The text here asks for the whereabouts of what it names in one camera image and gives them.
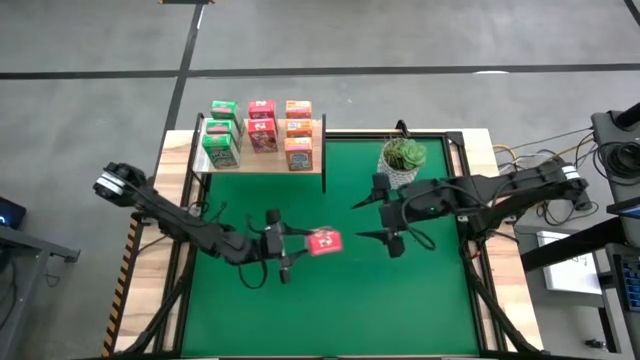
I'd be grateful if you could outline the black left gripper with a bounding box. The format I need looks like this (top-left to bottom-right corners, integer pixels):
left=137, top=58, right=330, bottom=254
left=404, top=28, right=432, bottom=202
left=248, top=209, right=317, bottom=285

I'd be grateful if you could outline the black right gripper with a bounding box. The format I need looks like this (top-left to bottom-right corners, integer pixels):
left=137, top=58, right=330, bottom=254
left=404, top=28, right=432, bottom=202
left=351, top=172, right=454, bottom=260

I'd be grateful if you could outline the red Froot Loops cereal box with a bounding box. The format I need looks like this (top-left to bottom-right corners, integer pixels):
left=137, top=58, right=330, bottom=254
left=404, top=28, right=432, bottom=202
left=246, top=117, right=280, bottom=155
left=247, top=98, right=278, bottom=121
left=304, top=227, right=345, bottom=258

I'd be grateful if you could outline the green table mat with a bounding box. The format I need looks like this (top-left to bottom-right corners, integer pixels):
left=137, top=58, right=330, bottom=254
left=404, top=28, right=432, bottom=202
left=180, top=139, right=480, bottom=357

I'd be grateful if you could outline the green succulent plant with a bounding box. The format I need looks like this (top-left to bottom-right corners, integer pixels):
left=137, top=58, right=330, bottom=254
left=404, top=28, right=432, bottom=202
left=382, top=137, right=428, bottom=172

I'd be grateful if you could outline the black desk beam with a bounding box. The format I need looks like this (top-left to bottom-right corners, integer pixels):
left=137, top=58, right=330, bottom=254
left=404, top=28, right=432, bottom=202
left=519, top=215, right=640, bottom=274

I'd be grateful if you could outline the white board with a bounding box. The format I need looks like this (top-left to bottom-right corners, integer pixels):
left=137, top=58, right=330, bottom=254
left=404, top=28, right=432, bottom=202
left=536, top=230, right=604, bottom=296

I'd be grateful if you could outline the grey desk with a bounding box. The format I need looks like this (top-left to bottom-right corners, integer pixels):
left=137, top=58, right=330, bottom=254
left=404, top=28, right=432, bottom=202
left=0, top=224, right=81, bottom=346
left=514, top=224, right=640, bottom=360

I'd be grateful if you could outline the dark grey stand base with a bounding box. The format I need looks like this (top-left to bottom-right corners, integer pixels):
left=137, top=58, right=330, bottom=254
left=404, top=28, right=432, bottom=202
left=591, top=102, right=640, bottom=201

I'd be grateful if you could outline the dark laptop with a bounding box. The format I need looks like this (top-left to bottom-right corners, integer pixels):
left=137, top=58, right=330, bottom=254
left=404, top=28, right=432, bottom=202
left=607, top=197, right=640, bottom=219

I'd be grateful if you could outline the keyboard with coloured keys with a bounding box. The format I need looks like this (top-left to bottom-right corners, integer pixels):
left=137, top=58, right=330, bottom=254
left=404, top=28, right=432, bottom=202
left=613, top=252, right=640, bottom=314

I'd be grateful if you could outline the black computer with blue lights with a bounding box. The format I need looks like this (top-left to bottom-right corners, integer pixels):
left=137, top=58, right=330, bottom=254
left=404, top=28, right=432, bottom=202
left=0, top=196, right=28, bottom=231

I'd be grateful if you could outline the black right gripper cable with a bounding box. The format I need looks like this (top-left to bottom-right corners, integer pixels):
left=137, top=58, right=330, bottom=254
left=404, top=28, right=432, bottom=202
left=399, top=187, right=437, bottom=252

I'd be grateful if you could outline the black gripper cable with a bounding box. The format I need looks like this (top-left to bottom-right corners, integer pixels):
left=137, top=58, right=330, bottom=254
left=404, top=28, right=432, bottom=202
left=399, top=187, right=437, bottom=252
left=237, top=259, right=270, bottom=291

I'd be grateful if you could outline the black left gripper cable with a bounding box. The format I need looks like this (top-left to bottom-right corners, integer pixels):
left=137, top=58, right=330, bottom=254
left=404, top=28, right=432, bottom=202
left=237, top=259, right=270, bottom=291

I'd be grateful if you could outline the wooden shelf with black frame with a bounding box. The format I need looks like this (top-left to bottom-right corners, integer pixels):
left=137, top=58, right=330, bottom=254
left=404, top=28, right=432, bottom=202
left=191, top=112, right=329, bottom=195

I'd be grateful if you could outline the black aluminium table frame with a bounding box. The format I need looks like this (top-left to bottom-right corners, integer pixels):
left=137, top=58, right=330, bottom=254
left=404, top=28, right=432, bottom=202
left=112, top=112, right=544, bottom=360

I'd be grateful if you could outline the yellow extension cable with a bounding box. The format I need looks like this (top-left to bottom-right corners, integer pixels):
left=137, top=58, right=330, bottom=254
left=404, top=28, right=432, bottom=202
left=494, top=143, right=531, bottom=166

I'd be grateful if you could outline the coiled black cable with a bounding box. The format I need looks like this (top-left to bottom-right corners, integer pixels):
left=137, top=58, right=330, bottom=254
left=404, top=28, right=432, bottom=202
left=594, top=139, right=640, bottom=189

